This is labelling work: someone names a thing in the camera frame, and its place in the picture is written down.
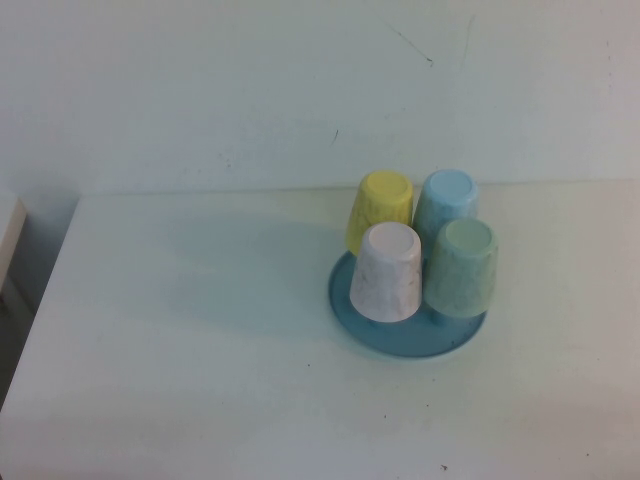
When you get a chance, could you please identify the light blue plastic cup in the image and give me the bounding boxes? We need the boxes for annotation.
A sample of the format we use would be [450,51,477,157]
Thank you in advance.
[412,168,480,261]

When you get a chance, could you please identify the green plastic cup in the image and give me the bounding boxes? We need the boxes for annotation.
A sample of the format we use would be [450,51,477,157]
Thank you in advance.
[423,217,500,320]

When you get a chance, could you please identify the yellow plastic cup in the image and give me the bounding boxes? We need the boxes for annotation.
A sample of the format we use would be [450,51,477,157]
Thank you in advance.
[344,170,415,257]

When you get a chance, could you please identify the blue cup stand with posts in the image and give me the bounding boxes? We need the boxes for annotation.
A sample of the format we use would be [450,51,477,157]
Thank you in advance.
[327,247,489,361]

